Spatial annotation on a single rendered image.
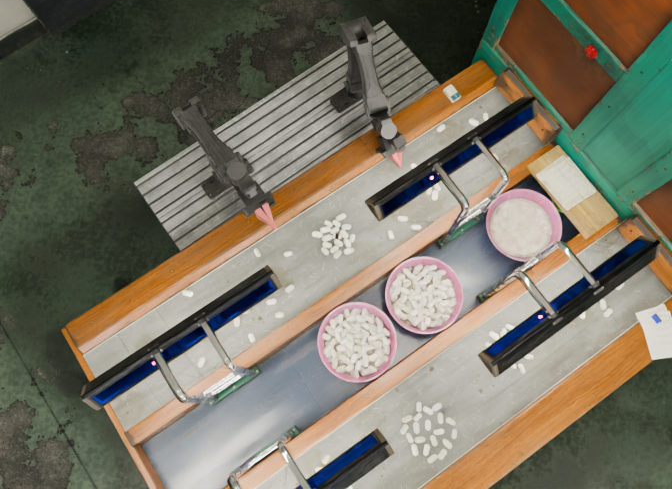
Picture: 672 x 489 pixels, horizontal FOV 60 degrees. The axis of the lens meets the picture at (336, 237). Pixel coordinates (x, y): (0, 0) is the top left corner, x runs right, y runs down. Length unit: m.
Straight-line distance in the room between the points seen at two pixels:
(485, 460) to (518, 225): 0.81
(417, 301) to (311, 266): 0.39
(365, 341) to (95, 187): 1.71
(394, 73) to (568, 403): 1.37
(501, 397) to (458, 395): 0.14
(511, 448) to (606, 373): 0.41
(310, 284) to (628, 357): 1.09
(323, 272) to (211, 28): 1.79
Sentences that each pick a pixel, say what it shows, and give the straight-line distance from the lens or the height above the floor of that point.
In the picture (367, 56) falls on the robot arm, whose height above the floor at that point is 1.06.
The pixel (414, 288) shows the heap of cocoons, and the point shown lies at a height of 0.73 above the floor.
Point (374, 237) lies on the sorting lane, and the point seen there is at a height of 0.74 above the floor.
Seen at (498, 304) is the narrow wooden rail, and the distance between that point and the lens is 2.08.
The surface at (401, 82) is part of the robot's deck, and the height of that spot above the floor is 0.67.
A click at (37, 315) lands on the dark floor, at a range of 3.11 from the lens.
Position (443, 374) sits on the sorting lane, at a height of 0.74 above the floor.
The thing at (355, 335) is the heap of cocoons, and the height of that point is 0.74.
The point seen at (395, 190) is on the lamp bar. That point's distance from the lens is 1.74.
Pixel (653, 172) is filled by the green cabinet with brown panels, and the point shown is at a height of 1.07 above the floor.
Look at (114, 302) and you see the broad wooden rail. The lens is 2.15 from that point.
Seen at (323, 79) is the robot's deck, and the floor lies 0.67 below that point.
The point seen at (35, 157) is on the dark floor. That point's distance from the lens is 3.36.
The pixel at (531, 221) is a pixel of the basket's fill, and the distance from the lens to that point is 2.21.
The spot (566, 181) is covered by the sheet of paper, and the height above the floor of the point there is 0.78.
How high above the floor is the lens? 2.75
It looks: 75 degrees down
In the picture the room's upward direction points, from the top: 1 degrees counter-clockwise
